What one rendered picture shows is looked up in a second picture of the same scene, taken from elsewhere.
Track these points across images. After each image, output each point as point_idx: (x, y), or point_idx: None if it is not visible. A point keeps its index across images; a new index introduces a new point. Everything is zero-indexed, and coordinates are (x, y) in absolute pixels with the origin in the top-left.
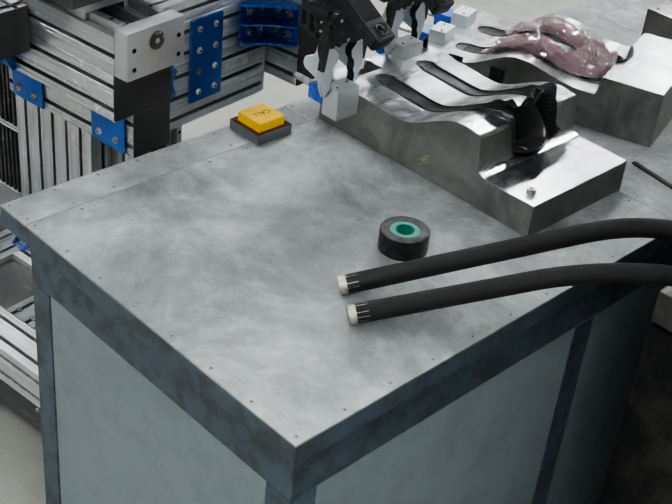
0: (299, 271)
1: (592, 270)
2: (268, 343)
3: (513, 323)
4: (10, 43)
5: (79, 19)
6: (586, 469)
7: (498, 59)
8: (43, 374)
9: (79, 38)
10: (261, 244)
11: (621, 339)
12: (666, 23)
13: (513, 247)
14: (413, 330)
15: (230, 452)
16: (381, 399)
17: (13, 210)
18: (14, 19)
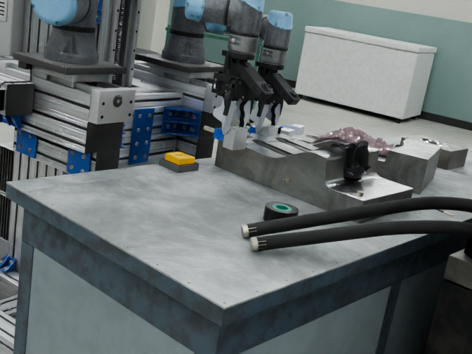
0: (213, 225)
1: (414, 223)
2: (197, 256)
3: (361, 260)
4: (20, 105)
5: (68, 87)
6: None
7: (323, 142)
8: (20, 313)
9: (66, 101)
10: (185, 212)
11: (414, 308)
12: None
13: (359, 210)
14: (296, 257)
15: (166, 336)
16: (281, 289)
17: (15, 185)
18: (24, 90)
